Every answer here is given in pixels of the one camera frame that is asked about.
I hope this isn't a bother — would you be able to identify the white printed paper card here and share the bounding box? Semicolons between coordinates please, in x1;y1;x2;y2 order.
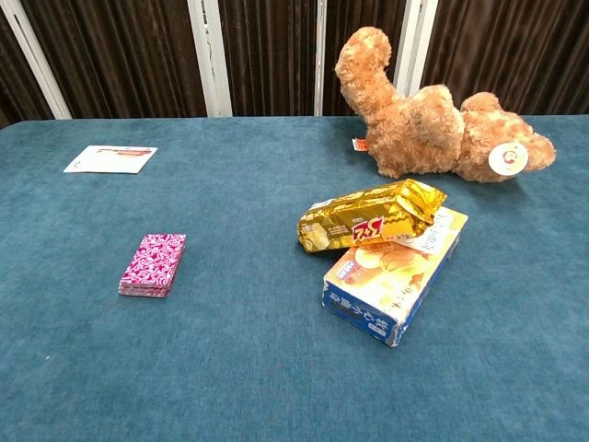
63;145;159;175

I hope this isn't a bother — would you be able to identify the thin white frame post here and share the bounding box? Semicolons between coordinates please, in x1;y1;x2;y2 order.
313;0;329;117

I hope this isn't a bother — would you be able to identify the pink patterned packet stack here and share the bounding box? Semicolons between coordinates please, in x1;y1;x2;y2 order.
118;233;188;298

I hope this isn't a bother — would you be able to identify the brown plush teddy bear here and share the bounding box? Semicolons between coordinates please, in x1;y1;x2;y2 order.
334;26;557;183

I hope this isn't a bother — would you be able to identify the gold foil snack bag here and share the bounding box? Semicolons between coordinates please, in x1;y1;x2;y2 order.
297;178;448;254

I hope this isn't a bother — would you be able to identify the dark brown pleated curtain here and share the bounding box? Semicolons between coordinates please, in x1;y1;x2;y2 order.
0;0;589;130

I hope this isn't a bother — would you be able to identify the teal velvet tablecloth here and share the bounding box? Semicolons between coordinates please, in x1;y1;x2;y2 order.
0;113;589;442

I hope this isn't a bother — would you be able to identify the round white bear hangtag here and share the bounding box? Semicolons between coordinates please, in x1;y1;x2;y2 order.
488;142;528;175

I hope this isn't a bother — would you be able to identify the blue and white biscuit box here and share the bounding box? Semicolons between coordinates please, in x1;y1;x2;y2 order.
322;205;469;348

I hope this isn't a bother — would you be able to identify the white metal frame post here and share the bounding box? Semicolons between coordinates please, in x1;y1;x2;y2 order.
0;0;73;121
393;0;439;98
186;0;234;118

